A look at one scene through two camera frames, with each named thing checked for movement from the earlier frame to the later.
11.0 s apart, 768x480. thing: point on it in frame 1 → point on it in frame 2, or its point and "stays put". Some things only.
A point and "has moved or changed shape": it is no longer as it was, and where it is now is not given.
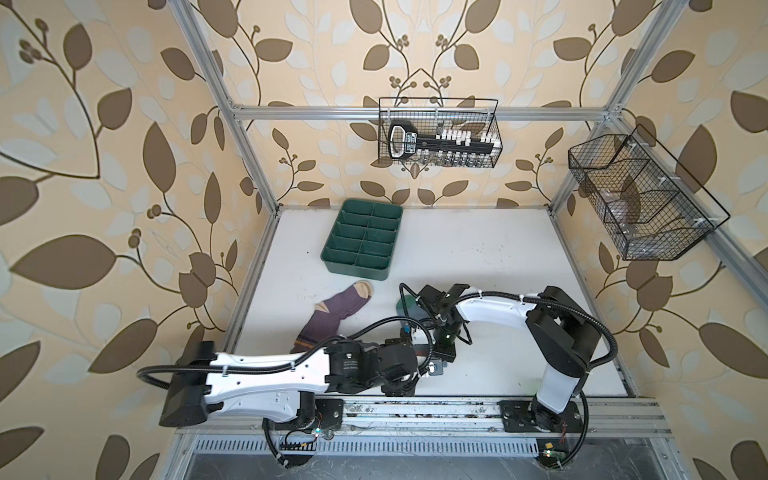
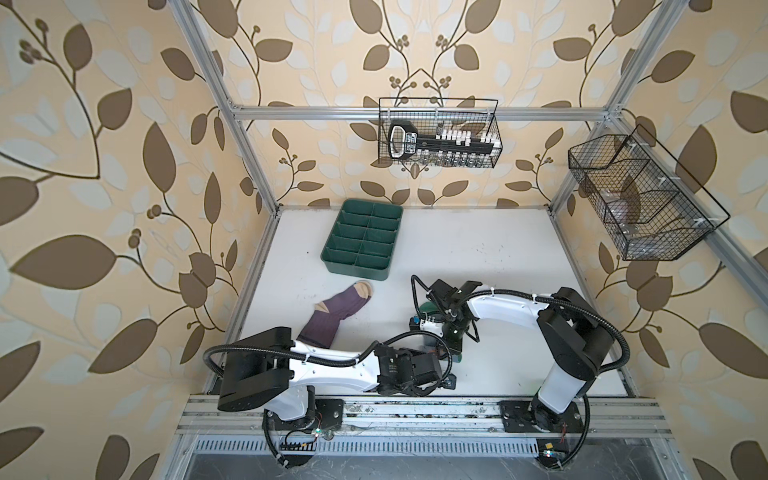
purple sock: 324,322 stays put
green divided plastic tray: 363,239 stays put
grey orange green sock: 409,309 has moved or changed shape
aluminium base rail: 613,428 stays put
